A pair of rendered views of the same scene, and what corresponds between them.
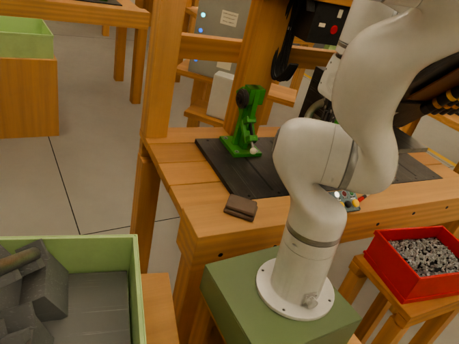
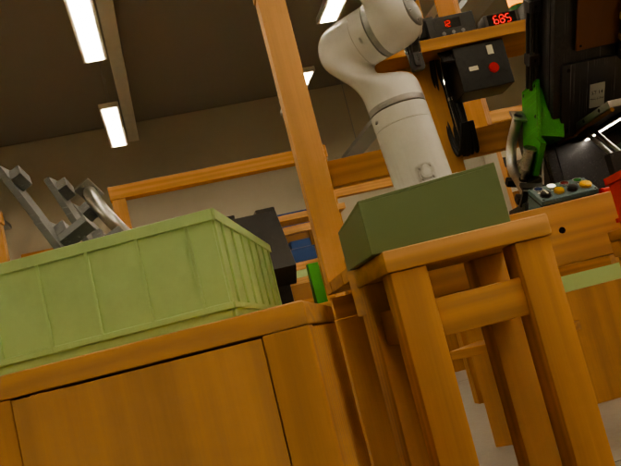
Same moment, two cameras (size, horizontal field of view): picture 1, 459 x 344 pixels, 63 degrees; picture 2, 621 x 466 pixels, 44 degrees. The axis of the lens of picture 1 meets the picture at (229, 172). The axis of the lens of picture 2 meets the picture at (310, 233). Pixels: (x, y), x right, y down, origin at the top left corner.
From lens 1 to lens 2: 1.40 m
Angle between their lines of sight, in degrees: 46
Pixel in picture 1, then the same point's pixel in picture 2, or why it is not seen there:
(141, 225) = (374, 431)
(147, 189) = (359, 361)
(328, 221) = (384, 77)
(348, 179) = (369, 28)
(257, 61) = not seen: hidden behind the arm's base
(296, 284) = (400, 163)
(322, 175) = (352, 42)
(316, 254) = (394, 114)
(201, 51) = (362, 169)
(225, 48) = not seen: hidden behind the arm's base
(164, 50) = (310, 170)
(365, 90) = not seen: outside the picture
